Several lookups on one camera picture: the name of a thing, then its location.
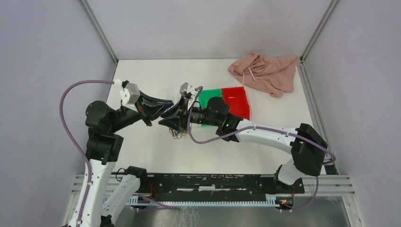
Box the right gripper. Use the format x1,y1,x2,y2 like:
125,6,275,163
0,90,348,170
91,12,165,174
158,96,220,132

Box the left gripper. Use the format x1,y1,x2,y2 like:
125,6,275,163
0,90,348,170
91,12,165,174
110,88,174,131

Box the wire bundle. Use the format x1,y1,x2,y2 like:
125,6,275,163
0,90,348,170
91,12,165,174
168,126,189,140

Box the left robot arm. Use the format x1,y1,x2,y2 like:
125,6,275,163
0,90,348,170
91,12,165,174
67,91,173,227

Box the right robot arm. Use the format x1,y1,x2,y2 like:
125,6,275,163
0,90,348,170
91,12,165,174
158,97,327,193

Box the green plastic bin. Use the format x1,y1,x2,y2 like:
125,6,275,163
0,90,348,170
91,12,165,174
193,89,227,127

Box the red plastic bin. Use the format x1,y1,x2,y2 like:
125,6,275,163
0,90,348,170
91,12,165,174
221,87,250,120

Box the pink cloth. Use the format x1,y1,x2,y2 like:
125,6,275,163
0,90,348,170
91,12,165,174
228,52,300,98

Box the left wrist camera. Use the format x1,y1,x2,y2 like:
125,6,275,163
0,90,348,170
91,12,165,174
120,80,140,111

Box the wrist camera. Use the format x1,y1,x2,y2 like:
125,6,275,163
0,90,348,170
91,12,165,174
179,82,200,100
120,80,140,111

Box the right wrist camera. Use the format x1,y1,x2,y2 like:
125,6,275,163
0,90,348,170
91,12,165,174
179,82,200,100

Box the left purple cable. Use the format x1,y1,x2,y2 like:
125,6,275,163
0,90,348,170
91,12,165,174
59,79,123,227

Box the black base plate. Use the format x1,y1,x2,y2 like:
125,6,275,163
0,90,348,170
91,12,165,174
137,173,305,202

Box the white cable duct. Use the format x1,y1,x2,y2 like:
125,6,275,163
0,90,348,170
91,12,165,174
126,196,280,208

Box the aluminium frame rail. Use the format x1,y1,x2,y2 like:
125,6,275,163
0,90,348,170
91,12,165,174
71,174,355,197

